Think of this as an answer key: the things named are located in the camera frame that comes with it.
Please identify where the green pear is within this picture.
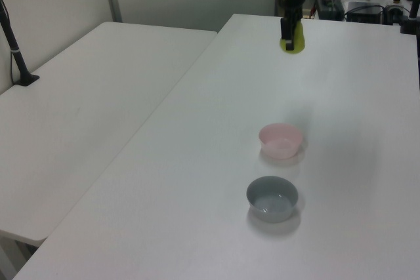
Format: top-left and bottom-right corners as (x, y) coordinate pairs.
(279, 20), (307, 55)

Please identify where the white side table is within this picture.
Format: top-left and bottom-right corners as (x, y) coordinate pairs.
(0, 21), (219, 243)

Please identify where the grey plastic bowl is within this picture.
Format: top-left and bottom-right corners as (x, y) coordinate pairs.
(245, 175), (299, 224)

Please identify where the pink plastic bowl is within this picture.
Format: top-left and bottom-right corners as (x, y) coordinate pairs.
(258, 122), (304, 159)

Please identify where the black camera stand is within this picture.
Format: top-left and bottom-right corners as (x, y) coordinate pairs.
(0, 0), (41, 87)
(398, 0), (420, 35)

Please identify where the black equipment box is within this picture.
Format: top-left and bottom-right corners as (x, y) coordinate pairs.
(315, 0), (346, 21)

